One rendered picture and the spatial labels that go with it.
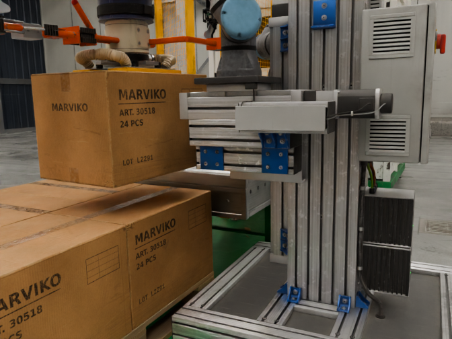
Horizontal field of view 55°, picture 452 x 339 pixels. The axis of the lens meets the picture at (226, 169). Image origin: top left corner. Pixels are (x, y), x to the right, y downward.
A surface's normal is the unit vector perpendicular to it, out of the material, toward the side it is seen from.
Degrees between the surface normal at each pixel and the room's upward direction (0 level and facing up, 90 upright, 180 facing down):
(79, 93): 90
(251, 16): 96
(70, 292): 90
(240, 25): 96
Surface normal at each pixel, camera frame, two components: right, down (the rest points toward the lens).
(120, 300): 0.89, 0.06
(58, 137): -0.52, 0.16
